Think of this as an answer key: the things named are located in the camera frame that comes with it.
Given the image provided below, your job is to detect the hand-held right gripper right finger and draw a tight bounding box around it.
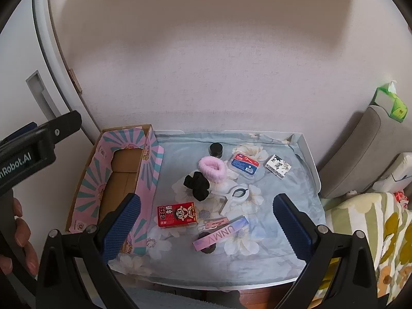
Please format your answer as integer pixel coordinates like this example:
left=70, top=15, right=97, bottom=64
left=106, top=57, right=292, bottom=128
left=272, top=193, right=383, bottom=309

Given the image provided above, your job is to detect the green tissue pack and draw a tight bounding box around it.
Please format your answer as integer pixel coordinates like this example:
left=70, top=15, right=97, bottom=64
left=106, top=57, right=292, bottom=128
left=373, top=80, right=409, bottom=123

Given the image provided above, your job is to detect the floral light blue cloth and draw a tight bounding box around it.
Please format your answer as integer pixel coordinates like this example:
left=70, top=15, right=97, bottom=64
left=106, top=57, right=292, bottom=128
left=108, top=131, right=327, bottom=287

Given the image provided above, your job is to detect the white pillow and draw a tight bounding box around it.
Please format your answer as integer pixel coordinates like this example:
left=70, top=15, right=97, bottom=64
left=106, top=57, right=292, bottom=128
left=373, top=152, right=412, bottom=194

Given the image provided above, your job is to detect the grey cushion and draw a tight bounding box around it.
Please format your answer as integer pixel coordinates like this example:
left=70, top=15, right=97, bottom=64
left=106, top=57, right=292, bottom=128
left=317, top=105, right=412, bottom=199

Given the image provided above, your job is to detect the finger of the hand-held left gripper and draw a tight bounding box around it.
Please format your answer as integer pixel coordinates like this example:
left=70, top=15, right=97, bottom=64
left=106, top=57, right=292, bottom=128
left=37, top=110, right=82, bottom=146

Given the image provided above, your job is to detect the white plastic ring holder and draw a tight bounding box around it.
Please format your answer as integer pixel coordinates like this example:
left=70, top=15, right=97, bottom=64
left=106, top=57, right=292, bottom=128
left=209, top=183, right=250, bottom=216

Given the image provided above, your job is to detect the clear floss pick box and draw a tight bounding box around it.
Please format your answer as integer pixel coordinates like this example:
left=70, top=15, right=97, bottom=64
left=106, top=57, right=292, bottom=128
left=230, top=151, right=261, bottom=179

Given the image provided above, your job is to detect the pink patterned cardboard box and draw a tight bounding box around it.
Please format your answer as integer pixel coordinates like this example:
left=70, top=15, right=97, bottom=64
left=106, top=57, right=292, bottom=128
left=65, top=124, right=165, bottom=255

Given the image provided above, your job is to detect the grey cabinet handle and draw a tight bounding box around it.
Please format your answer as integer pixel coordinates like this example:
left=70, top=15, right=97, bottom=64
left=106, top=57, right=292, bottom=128
left=26, top=70, right=65, bottom=119

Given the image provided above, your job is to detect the small white floral box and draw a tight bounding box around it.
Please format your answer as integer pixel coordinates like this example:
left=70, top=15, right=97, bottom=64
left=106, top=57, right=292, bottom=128
left=264, top=154, right=292, bottom=179

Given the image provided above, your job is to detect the long pink purple box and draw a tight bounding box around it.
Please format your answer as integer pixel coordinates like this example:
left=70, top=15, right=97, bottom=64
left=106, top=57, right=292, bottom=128
left=192, top=216, right=249, bottom=252

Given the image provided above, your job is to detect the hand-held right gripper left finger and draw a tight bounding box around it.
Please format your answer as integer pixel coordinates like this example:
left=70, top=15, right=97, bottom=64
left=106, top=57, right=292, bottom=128
left=35, top=193, right=142, bottom=309

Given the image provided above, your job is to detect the green floral blanket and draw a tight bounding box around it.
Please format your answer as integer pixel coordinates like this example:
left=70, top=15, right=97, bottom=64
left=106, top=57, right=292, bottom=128
left=314, top=191, right=412, bottom=306

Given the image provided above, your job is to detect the pink fluffy scrunchie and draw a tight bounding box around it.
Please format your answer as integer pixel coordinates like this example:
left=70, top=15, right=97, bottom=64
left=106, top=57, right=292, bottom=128
left=198, top=156, right=227, bottom=181

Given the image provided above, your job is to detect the red patterned packet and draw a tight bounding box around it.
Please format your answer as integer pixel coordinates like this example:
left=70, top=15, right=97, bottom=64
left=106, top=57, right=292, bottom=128
left=393, top=191, right=409, bottom=208

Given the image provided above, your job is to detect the black scrunchie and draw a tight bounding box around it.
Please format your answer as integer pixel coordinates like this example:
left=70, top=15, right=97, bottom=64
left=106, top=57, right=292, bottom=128
left=183, top=171, right=211, bottom=202

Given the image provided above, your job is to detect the pink hair clip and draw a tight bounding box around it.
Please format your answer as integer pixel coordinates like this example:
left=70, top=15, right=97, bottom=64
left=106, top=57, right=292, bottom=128
left=199, top=218, right=229, bottom=230

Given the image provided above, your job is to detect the dark brown hair tie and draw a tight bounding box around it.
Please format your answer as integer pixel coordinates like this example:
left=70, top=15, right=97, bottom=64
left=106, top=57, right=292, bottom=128
left=198, top=230, right=217, bottom=254

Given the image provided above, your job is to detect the white cabinet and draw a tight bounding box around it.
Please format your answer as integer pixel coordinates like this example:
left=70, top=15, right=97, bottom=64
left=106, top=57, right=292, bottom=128
left=0, top=0, right=102, bottom=145

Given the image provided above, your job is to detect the red milk carton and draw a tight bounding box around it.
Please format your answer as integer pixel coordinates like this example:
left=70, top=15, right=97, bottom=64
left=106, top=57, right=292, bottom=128
left=157, top=201, right=198, bottom=228

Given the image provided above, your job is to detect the person's left hand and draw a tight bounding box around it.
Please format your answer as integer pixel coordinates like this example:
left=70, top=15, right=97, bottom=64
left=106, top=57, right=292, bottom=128
left=0, top=198, right=38, bottom=276

